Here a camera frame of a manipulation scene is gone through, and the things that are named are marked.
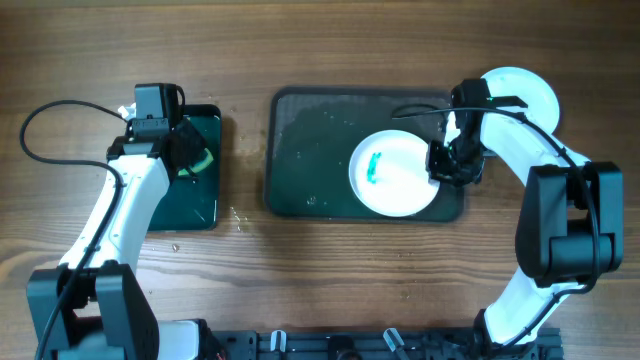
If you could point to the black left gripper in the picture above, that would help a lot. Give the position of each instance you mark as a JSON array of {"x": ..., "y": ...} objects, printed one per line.
[{"x": 187, "y": 148}]

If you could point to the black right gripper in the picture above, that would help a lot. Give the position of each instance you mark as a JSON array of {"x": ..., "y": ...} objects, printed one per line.
[{"x": 445, "y": 163}]

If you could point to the white plate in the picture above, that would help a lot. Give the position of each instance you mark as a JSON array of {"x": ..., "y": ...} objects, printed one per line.
[
  {"x": 521, "y": 90},
  {"x": 387, "y": 173}
]

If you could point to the white top plate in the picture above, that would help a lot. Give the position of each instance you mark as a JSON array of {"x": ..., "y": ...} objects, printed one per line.
[{"x": 521, "y": 90}]

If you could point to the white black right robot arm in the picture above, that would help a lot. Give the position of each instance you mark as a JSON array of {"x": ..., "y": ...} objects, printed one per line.
[{"x": 570, "y": 227}]

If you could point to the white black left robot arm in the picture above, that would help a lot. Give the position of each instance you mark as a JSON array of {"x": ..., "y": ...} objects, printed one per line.
[{"x": 162, "y": 174}]

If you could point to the black water basin tray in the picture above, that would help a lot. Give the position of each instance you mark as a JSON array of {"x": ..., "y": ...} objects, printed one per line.
[{"x": 191, "y": 204}]

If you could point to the black plate tray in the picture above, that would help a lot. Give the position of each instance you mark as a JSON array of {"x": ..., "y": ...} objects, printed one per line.
[{"x": 313, "y": 131}]

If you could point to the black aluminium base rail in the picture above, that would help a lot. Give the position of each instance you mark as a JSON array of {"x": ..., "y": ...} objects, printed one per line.
[{"x": 430, "y": 344}]

